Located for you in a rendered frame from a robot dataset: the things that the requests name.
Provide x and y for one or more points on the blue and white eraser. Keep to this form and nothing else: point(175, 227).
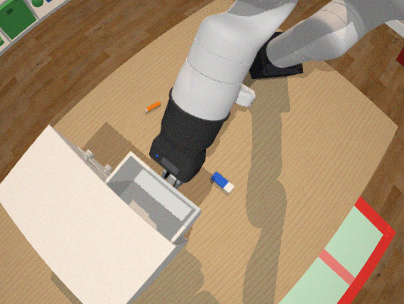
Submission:
point(222, 182)

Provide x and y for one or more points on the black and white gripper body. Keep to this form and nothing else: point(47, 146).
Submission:
point(196, 110)

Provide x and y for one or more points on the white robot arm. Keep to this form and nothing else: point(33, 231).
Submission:
point(226, 44)

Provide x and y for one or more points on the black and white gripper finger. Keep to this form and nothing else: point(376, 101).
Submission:
point(177, 184)
point(165, 174)

